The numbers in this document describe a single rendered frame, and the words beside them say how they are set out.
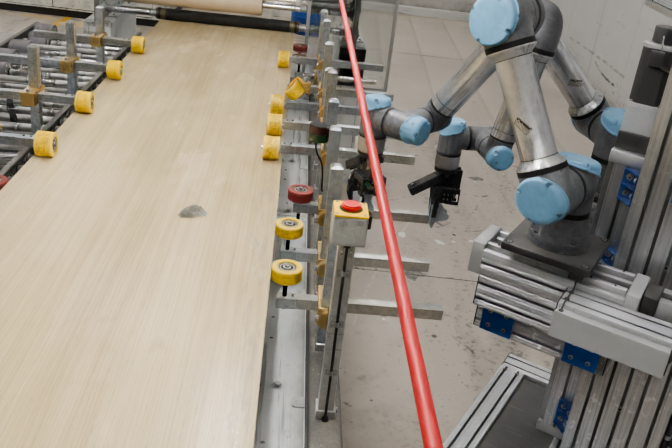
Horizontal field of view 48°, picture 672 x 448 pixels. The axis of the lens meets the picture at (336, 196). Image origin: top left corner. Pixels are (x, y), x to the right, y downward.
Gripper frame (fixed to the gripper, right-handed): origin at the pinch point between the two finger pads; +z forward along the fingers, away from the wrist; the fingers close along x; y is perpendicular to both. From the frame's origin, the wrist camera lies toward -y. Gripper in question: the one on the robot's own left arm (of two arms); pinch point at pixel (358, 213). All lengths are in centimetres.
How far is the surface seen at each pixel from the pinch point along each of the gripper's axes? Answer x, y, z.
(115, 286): -69, 19, 5
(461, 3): 490, -755, 71
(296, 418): -30, 42, 33
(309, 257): -13.0, -1.4, 13.9
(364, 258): 1.9, 4.0, 12.7
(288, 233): -20.1, -1.4, 5.5
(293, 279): -26.7, 22.4, 5.7
